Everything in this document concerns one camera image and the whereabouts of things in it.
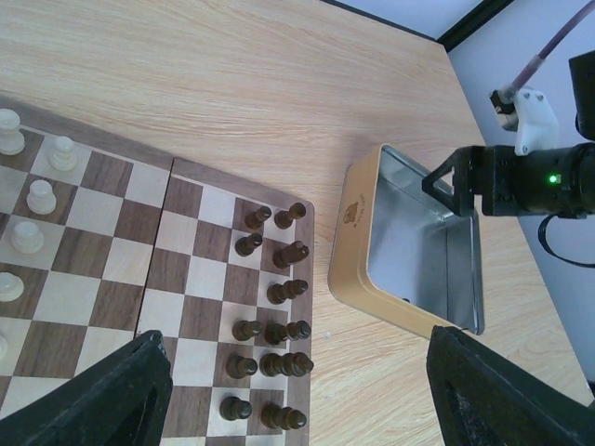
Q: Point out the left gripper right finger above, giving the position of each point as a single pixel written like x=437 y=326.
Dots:
x=481 y=398

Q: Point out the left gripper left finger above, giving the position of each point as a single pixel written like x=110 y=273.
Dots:
x=121 y=400

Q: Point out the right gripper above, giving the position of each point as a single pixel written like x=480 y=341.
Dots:
x=537 y=184

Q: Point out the dark chess piece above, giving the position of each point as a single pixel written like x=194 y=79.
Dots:
x=286 y=418
x=239 y=367
x=276 y=333
x=233 y=408
x=246 y=245
x=245 y=330
x=278 y=293
x=290 y=255
x=290 y=364

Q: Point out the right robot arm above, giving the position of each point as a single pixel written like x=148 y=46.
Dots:
x=582 y=77

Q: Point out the wooden chess board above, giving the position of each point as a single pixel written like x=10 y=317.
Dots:
x=104 y=238

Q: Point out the white chess piece corner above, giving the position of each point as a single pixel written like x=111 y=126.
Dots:
x=12 y=141

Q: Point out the gold metal tin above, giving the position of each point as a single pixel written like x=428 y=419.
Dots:
x=401 y=256

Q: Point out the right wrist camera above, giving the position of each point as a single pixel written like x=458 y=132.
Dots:
x=528 y=114

